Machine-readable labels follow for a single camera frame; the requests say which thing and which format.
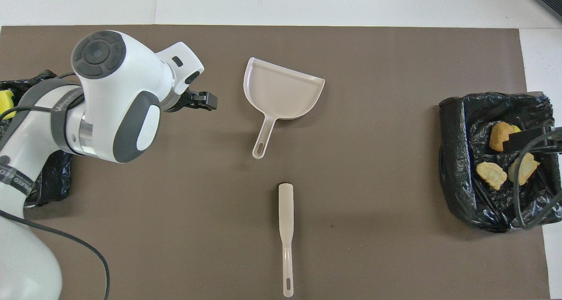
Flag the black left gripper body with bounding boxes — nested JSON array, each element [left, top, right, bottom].
[[165, 88, 194, 113]]

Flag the brown potato-shaped bread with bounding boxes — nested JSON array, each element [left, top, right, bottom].
[[489, 122, 516, 152]]

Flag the orange ridged croissant piece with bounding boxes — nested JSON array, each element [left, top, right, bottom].
[[476, 161, 508, 191]]

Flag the beige plastic dustpan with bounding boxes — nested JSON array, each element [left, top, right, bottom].
[[243, 57, 326, 159]]

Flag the beige hand brush black bristles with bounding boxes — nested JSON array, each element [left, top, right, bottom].
[[278, 183, 294, 298]]

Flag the notched yellow sponge piece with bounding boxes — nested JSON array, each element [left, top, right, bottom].
[[0, 90, 16, 120]]

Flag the bin with black bag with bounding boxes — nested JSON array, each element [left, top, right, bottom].
[[438, 91, 562, 233], [0, 69, 74, 208]]

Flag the brown paper table mat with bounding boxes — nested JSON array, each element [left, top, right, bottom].
[[0, 25, 550, 300]]

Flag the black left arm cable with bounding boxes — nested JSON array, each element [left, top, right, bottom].
[[0, 71, 110, 300]]

